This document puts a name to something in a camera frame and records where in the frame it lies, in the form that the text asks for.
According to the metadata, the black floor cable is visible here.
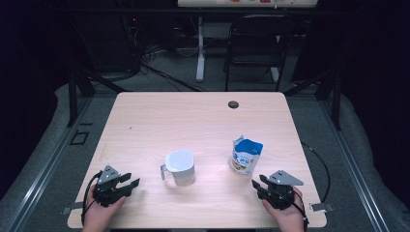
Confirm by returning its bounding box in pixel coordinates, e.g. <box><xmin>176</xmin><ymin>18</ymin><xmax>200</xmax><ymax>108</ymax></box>
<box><xmin>301</xmin><ymin>141</ymin><xmax>332</xmax><ymax>204</ymax></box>

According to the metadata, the aluminium floor rail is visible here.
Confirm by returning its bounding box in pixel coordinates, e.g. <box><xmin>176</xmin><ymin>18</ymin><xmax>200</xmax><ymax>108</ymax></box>
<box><xmin>317</xmin><ymin>100</ymin><xmax>391</xmax><ymax>232</ymax></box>
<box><xmin>6</xmin><ymin>96</ymin><xmax>95</xmax><ymax>232</ymax></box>

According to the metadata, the white desk leg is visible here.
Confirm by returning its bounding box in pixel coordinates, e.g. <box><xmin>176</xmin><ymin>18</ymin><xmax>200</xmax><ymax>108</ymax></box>
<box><xmin>195</xmin><ymin>16</ymin><xmax>206</xmax><ymax>82</ymax></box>

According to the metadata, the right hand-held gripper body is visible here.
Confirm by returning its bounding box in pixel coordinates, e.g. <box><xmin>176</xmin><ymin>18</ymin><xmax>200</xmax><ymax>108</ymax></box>
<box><xmin>257</xmin><ymin>169</ymin><xmax>305</xmax><ymax>211</ymax></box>

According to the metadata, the person's left hand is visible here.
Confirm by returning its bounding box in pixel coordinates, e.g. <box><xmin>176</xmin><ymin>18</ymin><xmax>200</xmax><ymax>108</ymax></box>
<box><xmin>82</xmin><ymin>186</ymin><xmax>128</xmax><ymax>226</ymax></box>

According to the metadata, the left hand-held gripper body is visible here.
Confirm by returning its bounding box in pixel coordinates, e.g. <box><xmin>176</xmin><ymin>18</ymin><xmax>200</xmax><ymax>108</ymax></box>
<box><xmin>92</xmin><ymin>164</ymin><xmax>133</xmax><ymax>208</ymax></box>

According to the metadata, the black folding chair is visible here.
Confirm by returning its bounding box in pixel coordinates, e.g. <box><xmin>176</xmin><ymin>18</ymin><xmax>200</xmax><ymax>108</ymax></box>
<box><xmin>222</xmin><ymin>13</ymin><xmax>299</xmax><ymax>92</ymax></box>

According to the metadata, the white desk top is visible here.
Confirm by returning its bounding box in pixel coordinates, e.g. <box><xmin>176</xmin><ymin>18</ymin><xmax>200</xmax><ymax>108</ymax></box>
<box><xmin>177</xmin><ymin>0</ymin><xmax>319</xmax><ymax>9</ymax></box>

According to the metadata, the black metal stand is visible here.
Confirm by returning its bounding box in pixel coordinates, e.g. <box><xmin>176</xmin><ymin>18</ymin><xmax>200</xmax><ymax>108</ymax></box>
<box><xmin>283</xmin><ymin>69</ymin><xmax>342</xmax><ymax>131</ymax></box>
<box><xmin>66</xmin><ymin>69</ymin><xmax>130</xmax><ymax>128</ymax></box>

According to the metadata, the clear jug with white lid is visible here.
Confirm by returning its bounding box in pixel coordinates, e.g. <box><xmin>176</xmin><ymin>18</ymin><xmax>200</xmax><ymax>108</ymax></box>
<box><xmin>160</xmin><ymin>149</ymin><xmax>196</xmax><ymax>187</ymax></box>

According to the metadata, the dark equipment with red light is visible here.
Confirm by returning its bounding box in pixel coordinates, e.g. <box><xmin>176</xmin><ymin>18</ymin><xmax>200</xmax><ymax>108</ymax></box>
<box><xmin>119</xmin><ymin>14</ymin><xmax>143</xmax><ymax>75</ymax></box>

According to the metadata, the hand-held gripper cable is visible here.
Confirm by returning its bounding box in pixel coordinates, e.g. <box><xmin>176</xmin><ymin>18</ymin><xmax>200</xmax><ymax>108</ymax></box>
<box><xmin>283</xmin><ymin>189</ymin><xmax>309</xmax><ymax>232</ymax></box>
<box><xmin>80</xmin><ymin>171</ymin><xmax>103</xmax><ymax>226</ymax></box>

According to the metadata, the left hand-held gripper cable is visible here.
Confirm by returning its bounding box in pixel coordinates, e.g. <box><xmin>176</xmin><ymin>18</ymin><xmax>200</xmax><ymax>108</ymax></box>
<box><xmin>80</xmin><ymin>171</ymin><xmax>103</xmax><ymax>226</ymax></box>

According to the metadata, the grey metal table bracket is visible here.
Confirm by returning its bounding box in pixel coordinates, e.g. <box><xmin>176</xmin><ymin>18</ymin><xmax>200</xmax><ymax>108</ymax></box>
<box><xmin>309</xmin><ymin>202</ymin><xmax>336</xmax><ymax>213</ymax></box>
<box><xmin>61</xmin><ymin>202</ymin><xmax>85</xmax><ymax>216</ymax></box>

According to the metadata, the blue and white pouch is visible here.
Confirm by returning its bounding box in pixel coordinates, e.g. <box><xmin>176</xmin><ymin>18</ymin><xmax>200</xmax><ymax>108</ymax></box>
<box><xmin>228</xmin><ymin>134</ymin><xmax>264</xmax><ymax>177</ymax></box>

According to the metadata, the person's right hand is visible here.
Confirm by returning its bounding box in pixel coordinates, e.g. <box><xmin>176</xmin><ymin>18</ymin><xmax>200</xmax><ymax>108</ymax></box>
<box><xmin>261</xmin><ymin>187</ymin><xmax>306</xmax><ymax>226</ymax></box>

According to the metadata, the right hand-held gripper cable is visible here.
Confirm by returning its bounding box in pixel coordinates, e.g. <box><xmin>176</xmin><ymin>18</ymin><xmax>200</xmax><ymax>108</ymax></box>
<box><xmin>283</xmin><ymin>189</ymin><xmax>309</xmax><ymax>232</ymax></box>

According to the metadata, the bundle of floor cables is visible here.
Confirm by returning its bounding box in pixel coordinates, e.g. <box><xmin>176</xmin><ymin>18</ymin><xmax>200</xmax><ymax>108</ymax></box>
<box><xmin>138</xmin><ymin>44</ymin><xmax>207</xmax><ymax>93</ymax></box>

